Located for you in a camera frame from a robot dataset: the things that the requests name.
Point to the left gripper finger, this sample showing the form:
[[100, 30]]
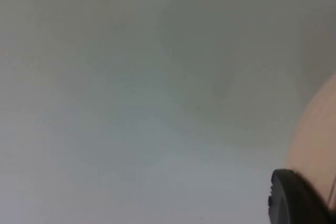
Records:
[[294, 200]]

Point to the pale wooden bowl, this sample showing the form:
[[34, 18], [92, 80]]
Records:
[[315, 134]]

